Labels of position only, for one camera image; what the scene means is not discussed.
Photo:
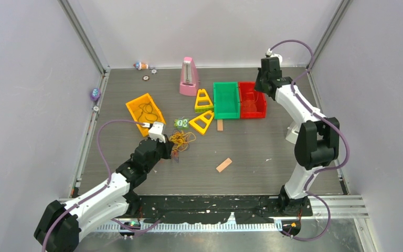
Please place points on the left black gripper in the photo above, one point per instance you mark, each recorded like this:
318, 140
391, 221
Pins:
167, 147

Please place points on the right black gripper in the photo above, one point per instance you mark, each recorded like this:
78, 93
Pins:
257, 86

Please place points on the orange plastic bin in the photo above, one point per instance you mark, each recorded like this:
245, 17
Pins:
144, 109

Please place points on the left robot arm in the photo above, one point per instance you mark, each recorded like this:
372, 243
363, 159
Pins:
64, 225

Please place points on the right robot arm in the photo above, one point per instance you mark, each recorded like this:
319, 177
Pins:
317, 141

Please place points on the red plastic bin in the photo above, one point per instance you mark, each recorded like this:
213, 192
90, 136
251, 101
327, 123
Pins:
253, 104

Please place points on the green owl toy block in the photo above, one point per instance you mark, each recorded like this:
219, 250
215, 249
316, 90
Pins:
181, 123

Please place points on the green plastic bin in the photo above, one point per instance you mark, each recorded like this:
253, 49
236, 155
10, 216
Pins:
226, 100

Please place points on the white metronome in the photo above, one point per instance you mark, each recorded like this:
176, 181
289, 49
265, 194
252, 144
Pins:
292, 133

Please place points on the yellow triangle block lower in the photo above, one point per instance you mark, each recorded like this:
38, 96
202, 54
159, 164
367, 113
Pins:
202, 122

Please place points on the yellow triangle block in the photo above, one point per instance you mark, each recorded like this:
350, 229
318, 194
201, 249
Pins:
203, 102
202, 122

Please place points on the small wooden block upright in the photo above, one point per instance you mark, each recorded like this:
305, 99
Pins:
220, 125

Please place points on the yellow triangle block upper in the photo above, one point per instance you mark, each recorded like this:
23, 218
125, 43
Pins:
203, 102

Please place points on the pink metronome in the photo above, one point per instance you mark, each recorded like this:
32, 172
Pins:
189, 82

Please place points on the flat wooden block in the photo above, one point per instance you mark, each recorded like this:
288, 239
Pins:
223, 165

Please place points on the purple toy ball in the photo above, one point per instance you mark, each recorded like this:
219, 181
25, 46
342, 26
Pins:
95, 94

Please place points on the small toy figurine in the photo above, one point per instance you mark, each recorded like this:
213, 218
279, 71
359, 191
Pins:
140, 66

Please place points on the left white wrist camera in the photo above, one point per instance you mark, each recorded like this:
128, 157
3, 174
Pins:
155, 131

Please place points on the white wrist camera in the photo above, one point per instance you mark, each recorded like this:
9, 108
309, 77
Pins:
270, 54
155, 131

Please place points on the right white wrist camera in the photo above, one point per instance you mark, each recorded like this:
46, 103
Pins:
270, 54

